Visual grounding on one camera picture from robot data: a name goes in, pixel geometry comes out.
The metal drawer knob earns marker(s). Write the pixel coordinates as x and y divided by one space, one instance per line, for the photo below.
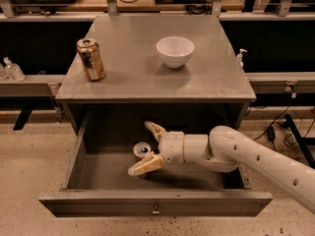
156 210

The gold soda can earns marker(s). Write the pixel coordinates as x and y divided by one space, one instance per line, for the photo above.
89 53

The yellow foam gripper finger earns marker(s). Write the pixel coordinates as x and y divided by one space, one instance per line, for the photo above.
157 130
151 162

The white pump bottle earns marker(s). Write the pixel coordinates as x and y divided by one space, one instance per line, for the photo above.
239 56

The clear sanitizer pump bottle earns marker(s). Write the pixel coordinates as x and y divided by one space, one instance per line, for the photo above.
13 70

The silver blue redbull can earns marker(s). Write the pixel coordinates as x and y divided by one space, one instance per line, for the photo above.
141 149

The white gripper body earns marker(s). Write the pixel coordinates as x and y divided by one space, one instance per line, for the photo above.
173 147

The grey metal cabinet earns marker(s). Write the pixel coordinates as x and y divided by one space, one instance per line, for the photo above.
134 72

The white ceramic bowl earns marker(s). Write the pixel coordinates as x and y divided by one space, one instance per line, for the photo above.
175 51

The open grey top drawer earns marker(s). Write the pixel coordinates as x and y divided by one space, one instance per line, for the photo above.
97 183

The black stand leg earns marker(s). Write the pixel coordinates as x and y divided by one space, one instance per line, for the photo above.
303 143

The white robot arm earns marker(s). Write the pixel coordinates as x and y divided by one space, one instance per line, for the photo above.
222 150

